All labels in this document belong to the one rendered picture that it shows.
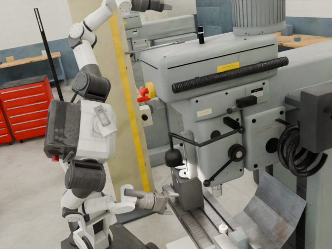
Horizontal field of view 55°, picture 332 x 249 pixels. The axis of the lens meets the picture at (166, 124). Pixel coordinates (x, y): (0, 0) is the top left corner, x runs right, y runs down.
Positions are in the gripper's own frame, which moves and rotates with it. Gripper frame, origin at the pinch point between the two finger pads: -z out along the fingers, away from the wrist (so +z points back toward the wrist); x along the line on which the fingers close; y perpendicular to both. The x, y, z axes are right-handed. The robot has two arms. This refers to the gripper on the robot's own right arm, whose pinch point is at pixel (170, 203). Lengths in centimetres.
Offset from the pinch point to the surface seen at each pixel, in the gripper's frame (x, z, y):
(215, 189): 20.6, -8.0, -21.9
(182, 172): 12.7, -7.8, 12.9
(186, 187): 7.3, -9.7, 5.6
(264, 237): 7.8, -30.7, -36.5
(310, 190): 33, -45, -36
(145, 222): -91, -49, 132
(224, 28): 176, -317, 618
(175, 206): -8.2, -11.0, 13.4
